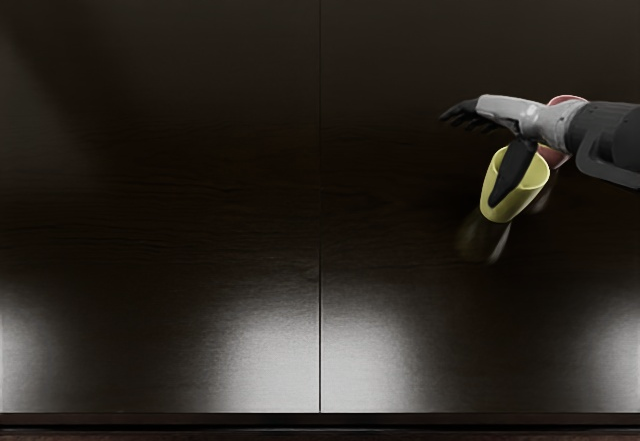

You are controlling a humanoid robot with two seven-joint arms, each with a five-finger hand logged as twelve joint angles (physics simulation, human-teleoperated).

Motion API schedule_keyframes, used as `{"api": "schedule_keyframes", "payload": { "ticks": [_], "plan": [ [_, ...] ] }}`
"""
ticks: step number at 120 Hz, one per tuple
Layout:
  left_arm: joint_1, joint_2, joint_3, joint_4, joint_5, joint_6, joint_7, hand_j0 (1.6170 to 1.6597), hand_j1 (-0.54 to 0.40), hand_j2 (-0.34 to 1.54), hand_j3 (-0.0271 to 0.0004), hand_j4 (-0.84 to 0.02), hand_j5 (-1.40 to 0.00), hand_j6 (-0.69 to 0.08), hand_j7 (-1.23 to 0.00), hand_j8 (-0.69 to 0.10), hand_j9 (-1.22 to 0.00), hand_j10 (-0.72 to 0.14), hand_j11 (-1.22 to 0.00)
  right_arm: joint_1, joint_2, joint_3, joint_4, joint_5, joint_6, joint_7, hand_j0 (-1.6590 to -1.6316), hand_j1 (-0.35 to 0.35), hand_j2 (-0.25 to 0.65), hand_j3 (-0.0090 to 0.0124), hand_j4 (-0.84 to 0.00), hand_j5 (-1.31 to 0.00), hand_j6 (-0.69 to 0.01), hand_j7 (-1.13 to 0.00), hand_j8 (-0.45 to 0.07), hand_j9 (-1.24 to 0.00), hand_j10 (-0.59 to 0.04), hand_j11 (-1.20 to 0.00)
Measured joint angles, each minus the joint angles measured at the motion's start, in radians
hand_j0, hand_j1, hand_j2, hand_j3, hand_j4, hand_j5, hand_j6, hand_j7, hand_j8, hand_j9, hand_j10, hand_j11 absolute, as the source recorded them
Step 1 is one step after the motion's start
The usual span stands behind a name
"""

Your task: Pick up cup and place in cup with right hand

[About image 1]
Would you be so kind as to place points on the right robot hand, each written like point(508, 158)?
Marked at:
point(505, 110)

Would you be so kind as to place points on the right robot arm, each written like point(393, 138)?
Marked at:
point(607, 133)

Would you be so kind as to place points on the pink cup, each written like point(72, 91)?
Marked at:
point(552, 157)

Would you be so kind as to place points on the yellow cup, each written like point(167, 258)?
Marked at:
point(520, 196)

